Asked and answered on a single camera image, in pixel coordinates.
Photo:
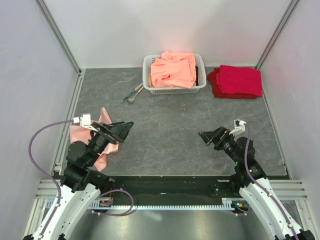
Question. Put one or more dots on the green handled knife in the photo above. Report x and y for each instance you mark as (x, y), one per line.
(132, 92)

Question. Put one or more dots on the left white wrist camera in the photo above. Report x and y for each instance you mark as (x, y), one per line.
(84, 122)

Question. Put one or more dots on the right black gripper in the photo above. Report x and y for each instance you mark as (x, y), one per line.
(218, 136)

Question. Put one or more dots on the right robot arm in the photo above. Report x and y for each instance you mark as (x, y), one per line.
(253, 185)

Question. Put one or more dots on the white slotted cable duct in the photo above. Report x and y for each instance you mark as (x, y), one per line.
(225, 206)

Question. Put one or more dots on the left aluminium frame post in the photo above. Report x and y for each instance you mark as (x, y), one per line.
(44, 9)

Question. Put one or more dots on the aluminium frame post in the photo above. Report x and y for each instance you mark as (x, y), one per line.
(277, 32)
(44, 9)

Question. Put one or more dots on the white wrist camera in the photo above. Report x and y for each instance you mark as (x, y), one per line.
(84, 122)
(239, 127)

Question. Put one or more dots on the salmon pink cloth pile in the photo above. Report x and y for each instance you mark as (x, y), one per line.
(174, 69)

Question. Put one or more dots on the light pink satin napkin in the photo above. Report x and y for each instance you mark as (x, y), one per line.
(79, 133)

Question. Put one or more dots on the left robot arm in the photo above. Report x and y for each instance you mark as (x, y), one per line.
(68, 207)

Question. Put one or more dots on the white plastic basket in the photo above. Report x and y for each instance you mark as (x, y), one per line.
(146, 70)

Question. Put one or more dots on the right aluminium frame post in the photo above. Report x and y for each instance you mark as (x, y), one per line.
(277, 32)

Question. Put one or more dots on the dark item in basket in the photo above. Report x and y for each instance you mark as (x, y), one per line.
(197, 76)

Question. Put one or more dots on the wooden utensil in basket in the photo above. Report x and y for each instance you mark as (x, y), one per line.
(150, 84)

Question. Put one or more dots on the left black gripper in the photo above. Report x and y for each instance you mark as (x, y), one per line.
(114, 132)

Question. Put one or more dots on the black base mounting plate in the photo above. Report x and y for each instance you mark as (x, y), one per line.
(209, 186)

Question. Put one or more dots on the red folded cloth stack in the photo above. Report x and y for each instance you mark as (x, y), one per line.
(231, 82)

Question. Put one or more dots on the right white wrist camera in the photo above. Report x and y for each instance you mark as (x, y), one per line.
(239, 127)

